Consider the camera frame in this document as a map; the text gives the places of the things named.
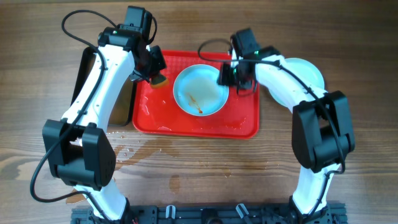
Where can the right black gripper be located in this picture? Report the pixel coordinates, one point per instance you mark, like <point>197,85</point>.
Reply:
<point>224,78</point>

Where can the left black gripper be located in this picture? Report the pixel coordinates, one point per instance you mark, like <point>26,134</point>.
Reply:
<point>160,65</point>

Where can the orange sponge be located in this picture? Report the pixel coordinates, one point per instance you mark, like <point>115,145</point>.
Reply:
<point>158,81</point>

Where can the stained pale blue plate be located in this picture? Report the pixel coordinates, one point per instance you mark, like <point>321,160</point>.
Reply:
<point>196,91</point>

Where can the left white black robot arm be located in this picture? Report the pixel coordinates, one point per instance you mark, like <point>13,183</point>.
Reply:
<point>77,149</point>

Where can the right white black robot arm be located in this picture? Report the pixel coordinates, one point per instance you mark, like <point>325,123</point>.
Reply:
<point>322,129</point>

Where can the black tray with brown water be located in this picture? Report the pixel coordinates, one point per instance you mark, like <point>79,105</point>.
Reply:
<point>122,111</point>

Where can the black mounting rail base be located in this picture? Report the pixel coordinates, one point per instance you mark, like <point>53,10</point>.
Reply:
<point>268,213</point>

